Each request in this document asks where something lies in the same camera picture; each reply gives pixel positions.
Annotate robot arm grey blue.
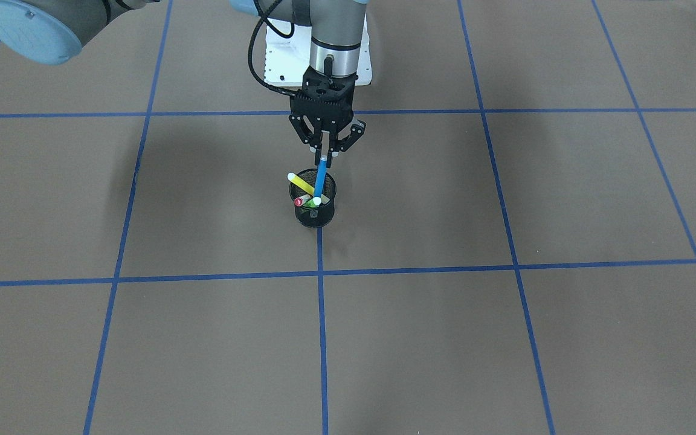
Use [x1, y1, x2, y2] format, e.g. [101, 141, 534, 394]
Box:
[0, 1, 367, 166]

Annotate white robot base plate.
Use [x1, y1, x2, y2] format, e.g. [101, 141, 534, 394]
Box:
[263, 14, 373, 86]

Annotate green highlighter pen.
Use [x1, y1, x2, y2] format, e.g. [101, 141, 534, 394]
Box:
[302, 198, 321, 210]

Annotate yellow highlighter pen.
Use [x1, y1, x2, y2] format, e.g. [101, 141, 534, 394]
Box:
[287, 172, 315, 196]

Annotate black mesh pen cup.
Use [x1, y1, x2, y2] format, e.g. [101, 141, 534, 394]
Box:
[287, 169, 337, 228]

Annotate red capped white marker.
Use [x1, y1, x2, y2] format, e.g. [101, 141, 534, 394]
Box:
[293, 195, 312, 207]

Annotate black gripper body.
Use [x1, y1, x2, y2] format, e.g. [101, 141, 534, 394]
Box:
[290, 66, 357, 140]

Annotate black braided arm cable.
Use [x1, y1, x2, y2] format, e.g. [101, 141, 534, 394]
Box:
[247, 0, 301, 97]

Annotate blue marker pen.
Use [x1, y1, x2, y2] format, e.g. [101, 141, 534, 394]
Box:
[312, 155, 328, 207]

